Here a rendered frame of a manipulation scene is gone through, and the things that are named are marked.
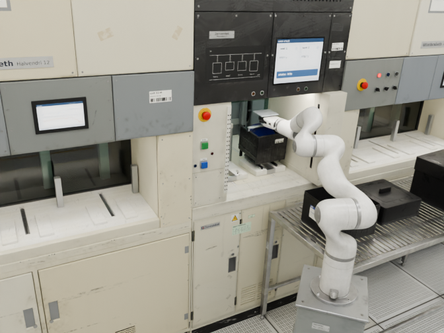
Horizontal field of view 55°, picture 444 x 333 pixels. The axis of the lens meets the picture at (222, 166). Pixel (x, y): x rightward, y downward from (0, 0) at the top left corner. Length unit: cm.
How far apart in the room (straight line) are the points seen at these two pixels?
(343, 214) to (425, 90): 150
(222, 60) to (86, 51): 59
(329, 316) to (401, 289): 157
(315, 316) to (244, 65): 113
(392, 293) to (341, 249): 159
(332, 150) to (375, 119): 157
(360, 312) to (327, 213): 43
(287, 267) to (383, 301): 75
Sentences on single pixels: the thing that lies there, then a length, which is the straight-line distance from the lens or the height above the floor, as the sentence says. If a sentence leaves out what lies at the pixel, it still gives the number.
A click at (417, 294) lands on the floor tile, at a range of 335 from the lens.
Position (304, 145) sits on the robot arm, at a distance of 189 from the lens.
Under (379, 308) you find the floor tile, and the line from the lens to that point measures 312.
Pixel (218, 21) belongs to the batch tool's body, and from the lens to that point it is 194.
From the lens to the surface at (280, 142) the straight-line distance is 256.
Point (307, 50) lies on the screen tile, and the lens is 224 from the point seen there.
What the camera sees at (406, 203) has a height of 86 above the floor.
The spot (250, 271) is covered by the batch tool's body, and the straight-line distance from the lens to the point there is 260.
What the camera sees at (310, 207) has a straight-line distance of 227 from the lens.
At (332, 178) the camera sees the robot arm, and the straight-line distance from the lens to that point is 177.
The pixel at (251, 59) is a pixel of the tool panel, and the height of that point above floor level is 159.
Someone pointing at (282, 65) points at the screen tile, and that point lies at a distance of 216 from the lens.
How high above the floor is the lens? 192
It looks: 23 degrees down
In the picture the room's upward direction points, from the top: 2 degrees clockwise
